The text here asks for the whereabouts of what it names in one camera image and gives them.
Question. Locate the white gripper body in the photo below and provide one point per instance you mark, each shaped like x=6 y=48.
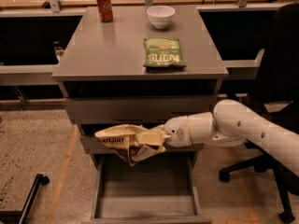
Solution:
x=176 y=131

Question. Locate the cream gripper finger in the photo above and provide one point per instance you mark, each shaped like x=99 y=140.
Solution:
x=152 y=137

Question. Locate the brown chip bag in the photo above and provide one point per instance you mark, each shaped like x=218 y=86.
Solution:
x=120 y=139

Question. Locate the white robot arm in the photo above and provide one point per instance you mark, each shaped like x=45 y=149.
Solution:
x=230 y=124

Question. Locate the grey open bottom drawer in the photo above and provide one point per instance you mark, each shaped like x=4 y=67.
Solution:
x=159 y=190

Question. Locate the grey top drawer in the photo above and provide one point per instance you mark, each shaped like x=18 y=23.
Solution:
x=135 y=109

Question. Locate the grey drawer cabinet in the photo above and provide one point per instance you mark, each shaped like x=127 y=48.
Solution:
x=106 y=59

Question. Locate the green chip bag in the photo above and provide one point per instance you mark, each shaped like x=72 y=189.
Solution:
x=162 y=52

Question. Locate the black office chair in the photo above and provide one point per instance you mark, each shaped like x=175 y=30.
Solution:
x=275 y=95

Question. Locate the white bowl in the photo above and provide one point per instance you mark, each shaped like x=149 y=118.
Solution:
x=160 y=16

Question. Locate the red soda can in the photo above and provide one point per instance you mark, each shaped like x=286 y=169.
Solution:
x=105 y=10

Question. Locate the black metal floor stand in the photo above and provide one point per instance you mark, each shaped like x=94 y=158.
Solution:
x=19 y=217

